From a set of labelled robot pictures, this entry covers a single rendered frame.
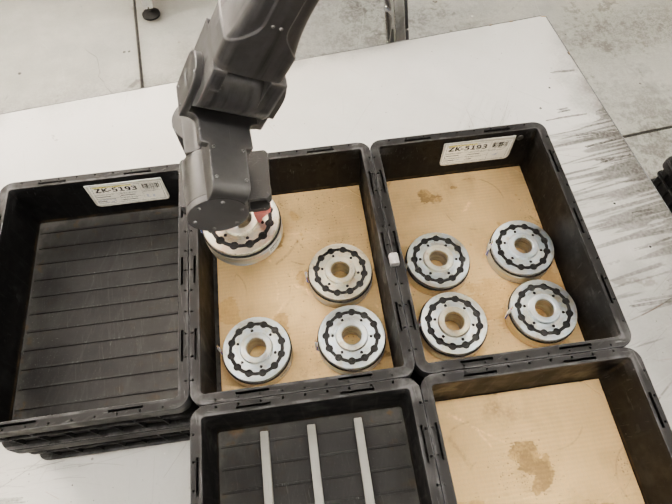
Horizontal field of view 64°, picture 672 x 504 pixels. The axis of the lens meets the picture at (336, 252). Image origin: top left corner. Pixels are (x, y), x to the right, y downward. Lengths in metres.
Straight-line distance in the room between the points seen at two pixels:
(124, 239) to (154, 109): 0.44
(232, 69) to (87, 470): 0.74
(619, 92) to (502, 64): 1.18
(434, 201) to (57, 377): 0.68
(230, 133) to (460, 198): 0.57
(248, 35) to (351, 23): 2.18
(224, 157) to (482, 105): 0.91
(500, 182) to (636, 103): 1.56
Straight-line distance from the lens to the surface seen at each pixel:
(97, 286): 0.98
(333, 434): 0.82
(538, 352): 0.79
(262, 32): 0.44
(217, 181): 0.48
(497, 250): 0.92
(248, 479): 0.82
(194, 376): 0.76
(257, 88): 0.50
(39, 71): 2.73
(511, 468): 0.84
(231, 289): 0.91
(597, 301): 0.88
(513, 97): 1.36
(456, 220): 0.97
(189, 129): 0.54
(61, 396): 0.93
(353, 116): 1.27
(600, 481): 0.88
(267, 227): 0.71
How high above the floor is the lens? 1.64
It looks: 62 degrees down
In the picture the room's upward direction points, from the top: 2 degrees counter-clockwise
